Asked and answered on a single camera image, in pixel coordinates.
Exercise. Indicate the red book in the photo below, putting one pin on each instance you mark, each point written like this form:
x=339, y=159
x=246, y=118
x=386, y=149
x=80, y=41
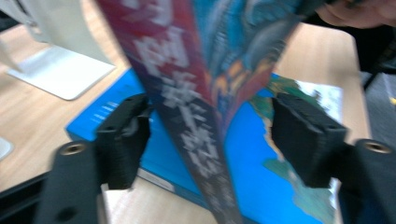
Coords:
x=186, y=93

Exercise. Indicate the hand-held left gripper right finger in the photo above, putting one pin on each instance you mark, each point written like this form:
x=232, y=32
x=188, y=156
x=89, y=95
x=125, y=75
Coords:
x=308, y=143

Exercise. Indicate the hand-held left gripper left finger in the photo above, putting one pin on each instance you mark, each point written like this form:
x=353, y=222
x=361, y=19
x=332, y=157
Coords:
x=124, y=149

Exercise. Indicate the blue book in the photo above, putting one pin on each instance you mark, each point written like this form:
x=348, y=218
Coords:
x=249, y=155

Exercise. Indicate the white expandable metal book rack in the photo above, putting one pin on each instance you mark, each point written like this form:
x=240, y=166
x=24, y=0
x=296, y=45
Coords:
x=62, y=71

